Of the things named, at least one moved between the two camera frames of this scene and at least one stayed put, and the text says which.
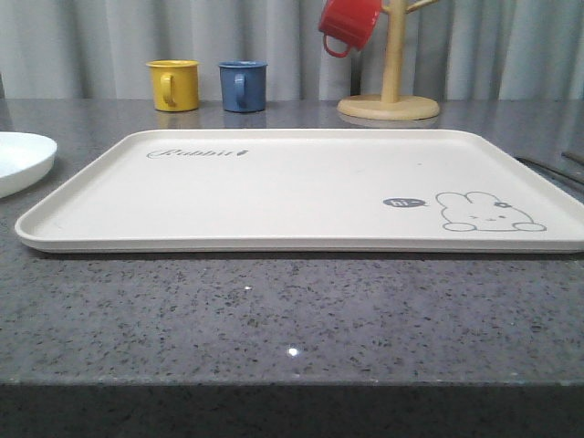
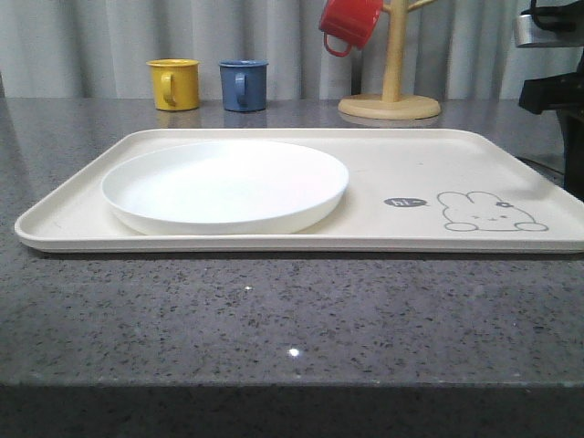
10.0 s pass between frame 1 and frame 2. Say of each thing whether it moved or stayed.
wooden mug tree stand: stayed
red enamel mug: stayed
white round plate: moved
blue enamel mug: stayed
